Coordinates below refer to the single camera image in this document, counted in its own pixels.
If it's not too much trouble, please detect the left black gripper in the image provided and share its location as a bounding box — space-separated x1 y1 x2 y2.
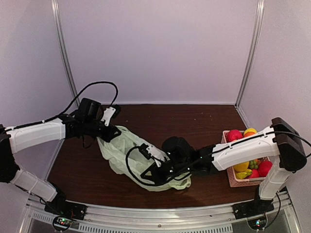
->
84 118 121 143

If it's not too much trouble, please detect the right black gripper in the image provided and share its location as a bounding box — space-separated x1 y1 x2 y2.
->
140 161 190 187

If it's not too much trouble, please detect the light green plastic bag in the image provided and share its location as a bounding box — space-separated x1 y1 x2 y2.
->
97 126 191 192

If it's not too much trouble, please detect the yellow mango toy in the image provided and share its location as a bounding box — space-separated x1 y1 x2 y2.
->
233 161 249 172

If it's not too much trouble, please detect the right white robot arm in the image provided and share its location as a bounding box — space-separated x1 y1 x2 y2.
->
138 117 307 215

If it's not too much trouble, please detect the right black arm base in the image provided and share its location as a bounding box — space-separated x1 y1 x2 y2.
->
232 186 274 231

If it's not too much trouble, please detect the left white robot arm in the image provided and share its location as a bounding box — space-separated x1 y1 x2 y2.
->
0 98 121 216

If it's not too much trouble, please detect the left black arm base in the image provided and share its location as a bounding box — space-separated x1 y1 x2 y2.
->
40 183 86 233

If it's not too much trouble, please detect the peach fruit in bag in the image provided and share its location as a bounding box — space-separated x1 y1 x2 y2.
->
226 129 243 142

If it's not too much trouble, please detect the orange fruit in bag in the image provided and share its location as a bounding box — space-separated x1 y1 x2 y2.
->
243 132 256 138

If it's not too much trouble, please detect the red plush fruit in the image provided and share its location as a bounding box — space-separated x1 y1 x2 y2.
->
258 161 273 177

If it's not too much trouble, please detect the pink plastic basket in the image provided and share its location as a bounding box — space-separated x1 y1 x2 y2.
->
221 128 272 187

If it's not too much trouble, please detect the yellow banana toy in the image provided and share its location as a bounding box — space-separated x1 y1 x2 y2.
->
235 169 253 180

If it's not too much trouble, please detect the green grapes toy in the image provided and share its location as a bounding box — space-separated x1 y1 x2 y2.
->
249 160 259 169

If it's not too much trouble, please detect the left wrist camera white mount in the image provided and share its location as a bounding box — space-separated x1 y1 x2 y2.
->
101 104 121 127

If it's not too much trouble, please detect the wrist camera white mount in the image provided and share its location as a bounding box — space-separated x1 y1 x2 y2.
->
138 144 168 167
101 104 121 127

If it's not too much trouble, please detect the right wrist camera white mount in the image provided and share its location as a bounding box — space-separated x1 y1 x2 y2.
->
138 144 168 167

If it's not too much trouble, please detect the right black cable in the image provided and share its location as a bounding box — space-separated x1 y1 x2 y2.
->
125 145 171 187

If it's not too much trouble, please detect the black cable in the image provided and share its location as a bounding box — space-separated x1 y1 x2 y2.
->
125 145 171 187
4 81 119 132

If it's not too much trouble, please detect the left black cable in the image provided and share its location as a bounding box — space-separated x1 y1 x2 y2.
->
4 81 119 132

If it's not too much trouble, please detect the curved aluminium rail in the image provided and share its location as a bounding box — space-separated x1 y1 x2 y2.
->
23 193 296 233

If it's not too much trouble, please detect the left aluminium frame post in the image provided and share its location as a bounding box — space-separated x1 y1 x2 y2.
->
51 0 78 97

